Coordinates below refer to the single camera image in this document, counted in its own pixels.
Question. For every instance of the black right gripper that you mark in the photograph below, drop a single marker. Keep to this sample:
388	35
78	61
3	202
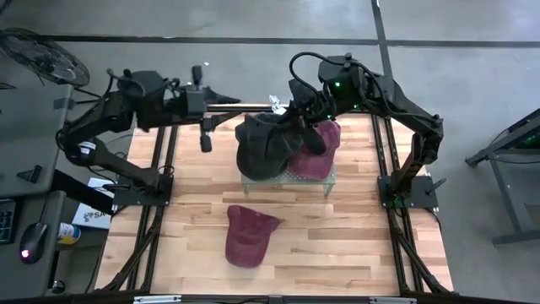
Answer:
314	139

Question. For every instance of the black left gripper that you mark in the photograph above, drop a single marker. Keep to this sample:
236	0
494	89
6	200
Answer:
193	103

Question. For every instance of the dark grey baseball cap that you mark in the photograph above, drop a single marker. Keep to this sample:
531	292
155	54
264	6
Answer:
257	172
268	135

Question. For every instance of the maroon baseball cap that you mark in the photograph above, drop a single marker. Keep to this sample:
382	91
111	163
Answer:
246	240
316	162

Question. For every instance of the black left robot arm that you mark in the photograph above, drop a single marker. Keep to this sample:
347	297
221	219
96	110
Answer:
114	110

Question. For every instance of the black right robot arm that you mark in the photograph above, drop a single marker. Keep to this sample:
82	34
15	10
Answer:
405	110

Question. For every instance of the green perforated metal shelf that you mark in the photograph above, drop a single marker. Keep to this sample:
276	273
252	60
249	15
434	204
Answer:
312	182

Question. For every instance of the white printed cardboard box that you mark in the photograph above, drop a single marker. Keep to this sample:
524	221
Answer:
90	215

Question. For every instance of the black floor fan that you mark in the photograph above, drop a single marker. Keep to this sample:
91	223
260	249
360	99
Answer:
42	59

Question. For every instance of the grey side desk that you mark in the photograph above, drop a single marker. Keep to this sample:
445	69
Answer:
29	126

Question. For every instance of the white and yellow can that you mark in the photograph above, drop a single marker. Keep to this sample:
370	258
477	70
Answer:
67	233

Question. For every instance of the black wedge block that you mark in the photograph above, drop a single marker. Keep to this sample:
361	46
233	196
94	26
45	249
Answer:
30	174

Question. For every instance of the black computer mouse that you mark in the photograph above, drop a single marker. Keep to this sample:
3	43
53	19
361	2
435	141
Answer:
33	240

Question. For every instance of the grey metal stand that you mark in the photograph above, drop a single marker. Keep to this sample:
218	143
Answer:
514	202

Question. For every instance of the black round knob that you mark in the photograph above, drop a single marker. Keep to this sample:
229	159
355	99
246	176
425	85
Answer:
58	287

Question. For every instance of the black backlit keyboard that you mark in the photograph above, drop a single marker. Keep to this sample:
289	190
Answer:
6	221

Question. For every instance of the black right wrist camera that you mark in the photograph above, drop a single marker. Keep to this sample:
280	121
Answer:
300	92

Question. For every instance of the silver bracket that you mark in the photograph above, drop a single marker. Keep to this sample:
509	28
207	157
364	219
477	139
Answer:
392	300
156	299

